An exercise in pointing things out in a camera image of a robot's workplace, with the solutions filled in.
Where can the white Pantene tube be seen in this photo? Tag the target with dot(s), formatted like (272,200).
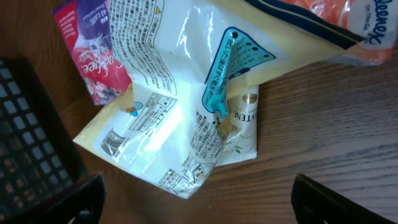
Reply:
(241,144)

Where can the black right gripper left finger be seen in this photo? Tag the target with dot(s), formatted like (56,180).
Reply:
(82,202)

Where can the orange tissue pack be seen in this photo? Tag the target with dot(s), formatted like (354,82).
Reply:
(375,20)

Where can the dark grey plastic basket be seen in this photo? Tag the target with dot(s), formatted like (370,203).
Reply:
(38,157)

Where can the yellow white snack bag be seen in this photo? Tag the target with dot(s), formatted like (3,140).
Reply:
(186,59)

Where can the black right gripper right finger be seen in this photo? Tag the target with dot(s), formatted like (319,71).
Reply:
(313,203)

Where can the red purple pad pack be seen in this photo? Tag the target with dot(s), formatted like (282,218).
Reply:
(84,25)

